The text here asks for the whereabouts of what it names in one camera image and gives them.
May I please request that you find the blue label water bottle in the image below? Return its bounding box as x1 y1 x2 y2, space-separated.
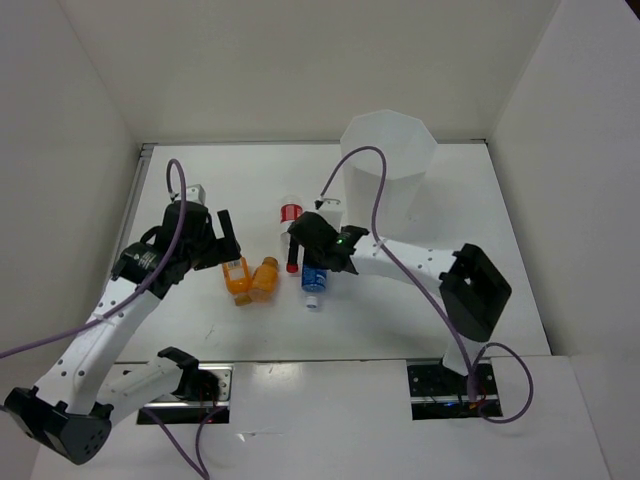
301 264 328 310

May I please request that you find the orange plastic bottle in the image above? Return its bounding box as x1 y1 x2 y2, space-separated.
249 256 279 303

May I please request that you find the orange bottle with label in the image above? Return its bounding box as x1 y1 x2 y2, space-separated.
222 257 252 306

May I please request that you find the red label clear bottle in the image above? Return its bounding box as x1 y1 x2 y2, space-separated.
279 195 304 253

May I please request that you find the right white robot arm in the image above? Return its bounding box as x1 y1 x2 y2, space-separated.
288 212 512 393

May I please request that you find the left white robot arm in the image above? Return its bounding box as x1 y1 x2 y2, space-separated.
4 201 240 465

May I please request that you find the translucent white plastic bin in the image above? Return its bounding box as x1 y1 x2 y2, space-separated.
340 110 438 237

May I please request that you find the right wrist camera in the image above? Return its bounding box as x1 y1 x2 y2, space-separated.
314 197 344 231

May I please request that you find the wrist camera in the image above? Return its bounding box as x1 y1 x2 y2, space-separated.
314 197 344 231
185 184 206 206

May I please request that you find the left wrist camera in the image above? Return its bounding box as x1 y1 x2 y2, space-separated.
185 184 206 206

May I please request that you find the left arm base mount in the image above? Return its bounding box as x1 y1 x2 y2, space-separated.
136 363 234 426

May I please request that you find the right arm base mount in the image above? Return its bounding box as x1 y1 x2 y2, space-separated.
406 360 503 421

